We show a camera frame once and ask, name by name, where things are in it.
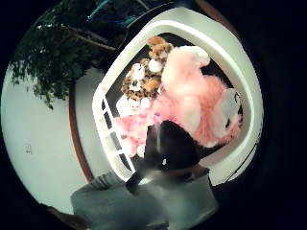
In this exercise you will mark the large pink plush toy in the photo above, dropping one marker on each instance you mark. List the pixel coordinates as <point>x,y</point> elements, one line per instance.
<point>192,92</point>

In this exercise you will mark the green leafy plant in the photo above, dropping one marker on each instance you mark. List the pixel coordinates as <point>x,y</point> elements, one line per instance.
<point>54,54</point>

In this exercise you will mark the white plastic basket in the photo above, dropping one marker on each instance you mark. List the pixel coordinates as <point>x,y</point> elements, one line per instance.
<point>224,54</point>

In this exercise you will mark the leopard spotted plush toy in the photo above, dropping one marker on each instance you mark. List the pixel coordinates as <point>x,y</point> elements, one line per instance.
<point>144,80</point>

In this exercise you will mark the pink white mottled plush toy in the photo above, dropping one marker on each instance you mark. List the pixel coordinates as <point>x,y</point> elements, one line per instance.
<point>132,129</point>

